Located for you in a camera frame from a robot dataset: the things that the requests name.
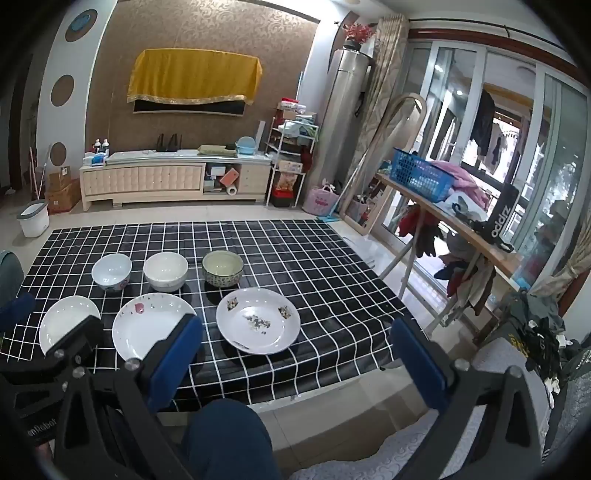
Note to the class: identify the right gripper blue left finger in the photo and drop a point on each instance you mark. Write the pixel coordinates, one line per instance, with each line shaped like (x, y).
(146, 386)

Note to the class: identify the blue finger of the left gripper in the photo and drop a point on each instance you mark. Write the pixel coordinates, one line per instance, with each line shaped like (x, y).
(16, 310)
(72, 350)

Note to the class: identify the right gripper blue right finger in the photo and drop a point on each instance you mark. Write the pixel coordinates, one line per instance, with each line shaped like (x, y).
(506, 444)

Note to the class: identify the white plate pink flowers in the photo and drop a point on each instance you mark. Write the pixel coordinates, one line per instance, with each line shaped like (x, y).
(144, 320)

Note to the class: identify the white bowl red emblem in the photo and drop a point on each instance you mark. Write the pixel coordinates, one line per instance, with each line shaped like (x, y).
(111, 273)

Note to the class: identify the large white bowl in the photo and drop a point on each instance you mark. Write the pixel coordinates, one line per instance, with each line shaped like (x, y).
(166, 271)

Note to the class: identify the white plate cartoon print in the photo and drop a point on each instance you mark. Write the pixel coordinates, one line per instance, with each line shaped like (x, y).
(258, 321)

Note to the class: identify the patterned bowl cream inside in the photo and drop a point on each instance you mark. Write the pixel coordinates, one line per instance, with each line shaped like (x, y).
(222, 268)

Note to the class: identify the plain white plate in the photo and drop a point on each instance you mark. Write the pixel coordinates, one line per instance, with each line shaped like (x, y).
(62, 317)

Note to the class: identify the person's blue trouser knee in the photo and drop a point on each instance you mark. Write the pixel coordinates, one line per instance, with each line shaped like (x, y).
(227, 440)

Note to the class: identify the white bucket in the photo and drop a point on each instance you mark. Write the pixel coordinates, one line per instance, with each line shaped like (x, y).
(34, 219)

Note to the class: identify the cardboard boxes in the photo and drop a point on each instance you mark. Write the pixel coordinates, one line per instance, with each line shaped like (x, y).
(63, 193)

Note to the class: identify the black white checkered tablecloth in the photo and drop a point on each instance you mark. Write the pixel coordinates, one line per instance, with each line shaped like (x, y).
(346, 309)

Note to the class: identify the cream TV cabinet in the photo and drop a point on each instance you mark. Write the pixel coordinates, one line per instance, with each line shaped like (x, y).
(185, 175)

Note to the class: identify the black adidas bag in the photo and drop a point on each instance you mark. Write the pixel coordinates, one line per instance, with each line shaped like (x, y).
(491, 230)

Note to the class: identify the light blue plastic basin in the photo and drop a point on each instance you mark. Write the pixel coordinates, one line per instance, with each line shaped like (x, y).
(246, 145)

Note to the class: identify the pink bag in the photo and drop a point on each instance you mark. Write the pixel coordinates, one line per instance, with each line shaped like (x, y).
(321, 200)

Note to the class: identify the yellow cloth covered television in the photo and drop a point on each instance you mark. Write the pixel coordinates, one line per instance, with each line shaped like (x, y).
(193, 80)

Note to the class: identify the pink clothes pile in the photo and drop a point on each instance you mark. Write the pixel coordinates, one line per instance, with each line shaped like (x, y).
(464, 182)

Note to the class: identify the blue plastic basket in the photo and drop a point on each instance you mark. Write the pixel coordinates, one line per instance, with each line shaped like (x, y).
(421, 176)

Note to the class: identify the white metal shelf rack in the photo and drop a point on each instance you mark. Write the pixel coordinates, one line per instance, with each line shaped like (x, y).
(291, 141)

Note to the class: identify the silver standing air conditioner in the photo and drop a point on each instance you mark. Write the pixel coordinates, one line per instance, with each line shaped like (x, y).
(348, 77)

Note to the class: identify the red artificial flowers vase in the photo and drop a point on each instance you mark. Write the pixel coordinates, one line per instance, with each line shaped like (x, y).
(357, 34)

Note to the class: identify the beige curtain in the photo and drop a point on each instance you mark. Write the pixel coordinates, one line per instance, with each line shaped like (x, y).
(389, 48)

